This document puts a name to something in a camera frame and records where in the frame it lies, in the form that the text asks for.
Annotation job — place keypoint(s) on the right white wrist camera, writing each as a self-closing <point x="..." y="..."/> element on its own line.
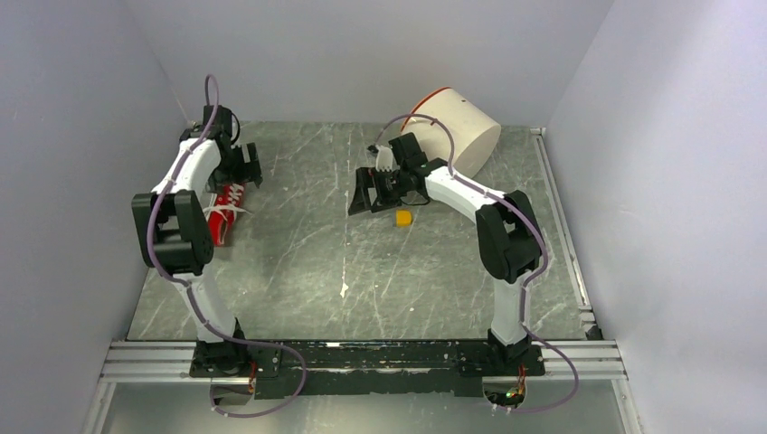
<point x="384" y="159"/>

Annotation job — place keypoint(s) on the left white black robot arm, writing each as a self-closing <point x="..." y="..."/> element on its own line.
<point x="186" y="216"/>

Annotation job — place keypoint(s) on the aluminium frame rail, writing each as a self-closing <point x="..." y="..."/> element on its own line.
<point x="298" y="267"/>

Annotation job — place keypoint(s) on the white cylindrical container orange rim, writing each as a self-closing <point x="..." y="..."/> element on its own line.
<point x="448" y="124"/>

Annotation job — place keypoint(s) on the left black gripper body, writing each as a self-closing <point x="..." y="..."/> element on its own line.
<point x="238" y="168"/>

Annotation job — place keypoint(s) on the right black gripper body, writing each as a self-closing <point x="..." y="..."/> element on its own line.
<point x="392" y="183"/>

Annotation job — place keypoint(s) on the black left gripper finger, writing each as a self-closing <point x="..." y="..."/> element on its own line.
<point x="252" y="169"/>
<point x="217" y="181"/>

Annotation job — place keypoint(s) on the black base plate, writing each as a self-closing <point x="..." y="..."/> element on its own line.
<point x="276" y="369"/>

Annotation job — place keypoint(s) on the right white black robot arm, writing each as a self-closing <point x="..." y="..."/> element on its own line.
<point x="510" y="245"/>

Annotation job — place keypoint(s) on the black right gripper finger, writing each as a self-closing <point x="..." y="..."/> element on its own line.
<point x="361" y="200"/>
<point x="383" y="203"/>

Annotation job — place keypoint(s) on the red canvas sneaker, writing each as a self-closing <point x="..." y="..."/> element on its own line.
<point x="220" y="228"/>

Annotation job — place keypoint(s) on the small yellow cube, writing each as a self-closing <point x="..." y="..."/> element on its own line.
<point x="403" y="218"/>

